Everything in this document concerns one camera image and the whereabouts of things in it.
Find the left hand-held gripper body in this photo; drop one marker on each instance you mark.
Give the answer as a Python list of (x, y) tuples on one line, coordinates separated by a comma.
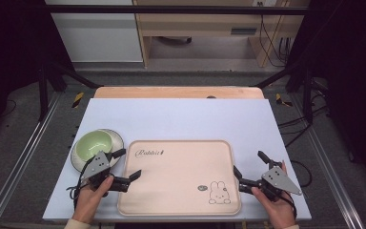
[(97, 165)]

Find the black horizontal frame bar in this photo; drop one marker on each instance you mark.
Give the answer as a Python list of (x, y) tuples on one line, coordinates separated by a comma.
[(171, 10)]

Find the dark object under desk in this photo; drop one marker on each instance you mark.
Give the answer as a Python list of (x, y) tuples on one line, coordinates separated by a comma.
[(174, 40)]

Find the white cabinet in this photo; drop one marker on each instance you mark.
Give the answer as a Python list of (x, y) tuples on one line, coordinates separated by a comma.
[(98, 38)]

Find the yellow and black tape strip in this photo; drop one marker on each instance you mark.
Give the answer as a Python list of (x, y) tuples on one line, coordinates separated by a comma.
[(77, 99), (279, 100)]

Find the person's left hand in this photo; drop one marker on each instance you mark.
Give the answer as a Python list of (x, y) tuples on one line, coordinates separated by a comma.
[(89, 202)]

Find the aluminium rail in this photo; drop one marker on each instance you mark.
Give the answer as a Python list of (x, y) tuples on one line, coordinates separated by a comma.
[(19, 159), (327, 159)]

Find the pink tray with rabbit print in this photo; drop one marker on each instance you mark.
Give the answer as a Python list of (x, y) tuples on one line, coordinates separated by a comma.
[(178, 181)]

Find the light wooden desk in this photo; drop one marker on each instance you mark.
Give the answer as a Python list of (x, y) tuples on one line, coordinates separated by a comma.
[(203, 24)]

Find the person's right hand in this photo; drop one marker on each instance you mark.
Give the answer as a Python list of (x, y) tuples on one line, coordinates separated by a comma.
[(279, 211)]

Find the black metal stand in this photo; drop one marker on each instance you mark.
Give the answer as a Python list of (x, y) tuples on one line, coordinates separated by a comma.
[(308, 95), (43, 89)]

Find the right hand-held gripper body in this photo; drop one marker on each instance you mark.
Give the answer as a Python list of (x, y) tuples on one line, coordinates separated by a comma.
[(278, 181)]

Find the light wooden table board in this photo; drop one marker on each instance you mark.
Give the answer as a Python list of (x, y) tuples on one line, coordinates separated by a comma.
[(171, 92)]

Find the green and white bowl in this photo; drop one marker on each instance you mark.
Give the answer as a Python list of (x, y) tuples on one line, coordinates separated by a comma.
[(119, 140)]

